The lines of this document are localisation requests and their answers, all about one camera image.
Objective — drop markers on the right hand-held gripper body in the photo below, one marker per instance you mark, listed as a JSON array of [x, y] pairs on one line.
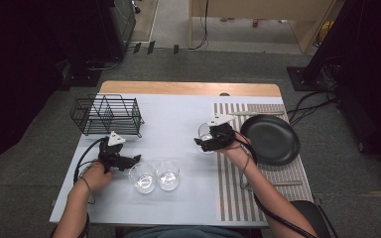
[[223, 137]]

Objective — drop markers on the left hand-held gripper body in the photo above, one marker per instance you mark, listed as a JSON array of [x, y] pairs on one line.
[[110, 155]]

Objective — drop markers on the clear drinking glass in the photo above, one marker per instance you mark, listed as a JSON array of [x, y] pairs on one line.
[[204, 130], [142, 180], [167, 177]]

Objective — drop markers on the person's right hand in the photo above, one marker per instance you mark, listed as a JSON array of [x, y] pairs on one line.
[[238, 152]]

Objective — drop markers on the person's left hand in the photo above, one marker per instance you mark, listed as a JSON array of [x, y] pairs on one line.
[[96, 180]]

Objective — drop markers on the pale table cover sheet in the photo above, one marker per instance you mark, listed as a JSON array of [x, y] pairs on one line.
[[178, 125]]

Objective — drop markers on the grey stick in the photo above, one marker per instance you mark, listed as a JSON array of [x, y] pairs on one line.
[[258, 113], [286, 182]]

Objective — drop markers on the black round plate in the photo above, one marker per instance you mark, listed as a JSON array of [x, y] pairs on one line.
[[271, 140]]

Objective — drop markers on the striped grey placemat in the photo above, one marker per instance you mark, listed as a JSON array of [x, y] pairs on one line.
[[234, 191]]

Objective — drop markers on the black stand base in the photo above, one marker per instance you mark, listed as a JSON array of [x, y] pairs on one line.
[[79, 76], [297, 79]]

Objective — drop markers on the person's teal shirt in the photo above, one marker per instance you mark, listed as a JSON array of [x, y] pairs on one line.
[[185, 233]]

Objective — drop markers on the black chair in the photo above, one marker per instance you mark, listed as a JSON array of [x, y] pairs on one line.
[[311, 214]]

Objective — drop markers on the small red object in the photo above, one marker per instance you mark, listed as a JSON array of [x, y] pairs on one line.
[[255, 22]]

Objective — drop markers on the dark curtain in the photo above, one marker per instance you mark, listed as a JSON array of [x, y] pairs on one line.
[[20, 66], [377, 82]]

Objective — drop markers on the dark grey cabinet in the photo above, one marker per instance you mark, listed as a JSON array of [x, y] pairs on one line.
[[125, 23]]

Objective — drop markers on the yellow object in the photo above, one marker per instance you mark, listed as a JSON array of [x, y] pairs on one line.
[[327, 31]]

